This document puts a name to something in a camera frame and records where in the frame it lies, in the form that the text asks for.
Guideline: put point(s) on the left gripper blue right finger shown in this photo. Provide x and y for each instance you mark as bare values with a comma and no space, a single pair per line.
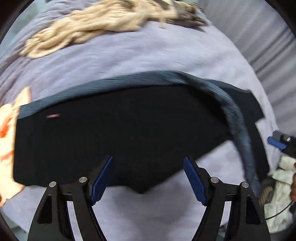
198,179

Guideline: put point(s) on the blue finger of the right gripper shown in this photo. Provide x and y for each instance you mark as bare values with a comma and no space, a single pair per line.
275,143

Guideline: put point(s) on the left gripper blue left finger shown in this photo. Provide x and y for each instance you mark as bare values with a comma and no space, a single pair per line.
99,179

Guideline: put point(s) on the black pants with patterned stripe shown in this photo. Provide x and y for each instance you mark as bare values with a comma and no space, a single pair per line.
148,122

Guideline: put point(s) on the person right hand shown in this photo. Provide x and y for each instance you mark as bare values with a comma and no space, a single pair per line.
293,188

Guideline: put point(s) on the lavender plush bed blanket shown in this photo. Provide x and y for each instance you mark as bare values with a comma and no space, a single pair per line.
169,211

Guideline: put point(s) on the orange towel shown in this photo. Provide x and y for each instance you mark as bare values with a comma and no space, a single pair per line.
9,114

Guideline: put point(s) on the grey window curtain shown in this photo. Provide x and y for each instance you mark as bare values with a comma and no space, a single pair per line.
267,43

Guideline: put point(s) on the brown grey garment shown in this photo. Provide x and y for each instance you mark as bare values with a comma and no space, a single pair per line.
182,14

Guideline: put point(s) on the cream striped garment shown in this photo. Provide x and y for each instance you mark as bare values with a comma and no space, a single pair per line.
103,16

